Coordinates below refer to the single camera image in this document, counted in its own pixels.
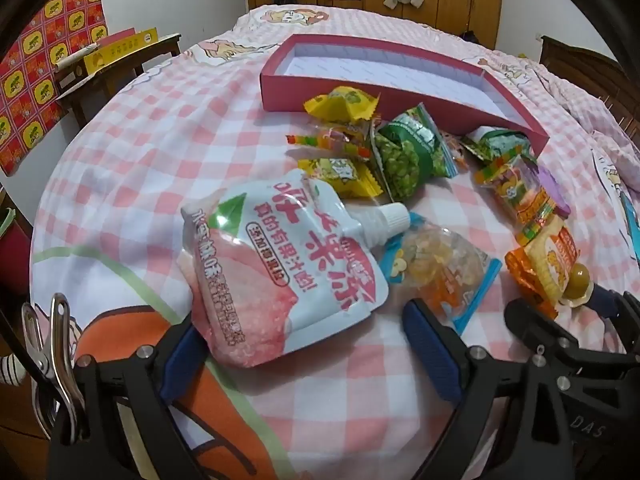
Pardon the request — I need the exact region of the green pea snack bag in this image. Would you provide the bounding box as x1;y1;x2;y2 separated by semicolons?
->
372;105;458;201

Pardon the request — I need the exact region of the purple jelly cup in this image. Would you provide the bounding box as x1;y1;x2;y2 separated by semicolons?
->
537;165;572;218

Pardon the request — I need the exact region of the yellow ball lollipop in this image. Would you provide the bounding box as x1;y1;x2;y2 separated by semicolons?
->
560;262;596;307

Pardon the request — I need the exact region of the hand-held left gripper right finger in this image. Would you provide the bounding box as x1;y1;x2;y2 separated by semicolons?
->
402;299;571;480

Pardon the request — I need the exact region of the metal spring clip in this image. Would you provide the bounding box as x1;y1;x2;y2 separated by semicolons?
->
21;294;88;446

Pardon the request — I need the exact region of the yellow snack packet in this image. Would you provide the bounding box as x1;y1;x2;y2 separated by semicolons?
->
304;87;382;123
298;156;383;196

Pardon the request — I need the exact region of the pink checked quilt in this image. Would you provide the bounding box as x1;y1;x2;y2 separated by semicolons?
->
525;60;640;176

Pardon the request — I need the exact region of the orange cake snack packet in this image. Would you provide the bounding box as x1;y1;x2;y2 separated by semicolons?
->
505;227;581;318

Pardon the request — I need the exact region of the yellow cardboard box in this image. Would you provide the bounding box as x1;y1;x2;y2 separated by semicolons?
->
82;27;161;73

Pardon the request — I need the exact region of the green white snack packet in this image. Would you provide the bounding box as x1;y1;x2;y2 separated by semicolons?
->
462;127;532;162

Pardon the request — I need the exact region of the clear blue-edged gummy packet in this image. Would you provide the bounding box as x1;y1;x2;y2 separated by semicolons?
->
378;212;502;333

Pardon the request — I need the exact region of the pink checked cartoon bed sheet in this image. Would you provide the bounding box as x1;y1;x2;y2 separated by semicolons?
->
30;4;640;480

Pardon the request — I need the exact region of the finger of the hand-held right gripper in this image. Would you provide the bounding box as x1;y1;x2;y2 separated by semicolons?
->
590;285;640;351
504;299;640;376

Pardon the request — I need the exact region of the rainbow candy strip packet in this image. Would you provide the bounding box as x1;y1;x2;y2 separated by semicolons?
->
285;125;373;161

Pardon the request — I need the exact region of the dark wooden side table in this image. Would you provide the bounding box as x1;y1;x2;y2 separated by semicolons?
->
54;34;182;128

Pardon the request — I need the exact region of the dark wooden headboard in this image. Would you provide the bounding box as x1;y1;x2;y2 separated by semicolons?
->
540;35;640;136

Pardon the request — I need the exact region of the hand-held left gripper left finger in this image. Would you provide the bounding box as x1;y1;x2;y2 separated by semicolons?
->
47;317;211;480

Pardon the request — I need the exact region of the peach jelly spout pouch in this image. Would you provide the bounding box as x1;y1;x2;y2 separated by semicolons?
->
181;169;411;368

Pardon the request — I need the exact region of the small orange crinkly packet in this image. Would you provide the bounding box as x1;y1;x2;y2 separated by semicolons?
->
440;132;469;167

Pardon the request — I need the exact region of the white paper roll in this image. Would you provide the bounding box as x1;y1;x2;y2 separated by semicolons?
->
57;42;103;68

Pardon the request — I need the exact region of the red yellow printed wall cloth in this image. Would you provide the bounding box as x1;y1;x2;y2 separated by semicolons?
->
0;0;108;176

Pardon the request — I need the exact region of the wooden wardrobe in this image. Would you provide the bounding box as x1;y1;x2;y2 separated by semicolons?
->
244;0;503;51

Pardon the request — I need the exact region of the pink shallow cardboard box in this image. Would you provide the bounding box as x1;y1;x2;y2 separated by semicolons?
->
260;35;549;158

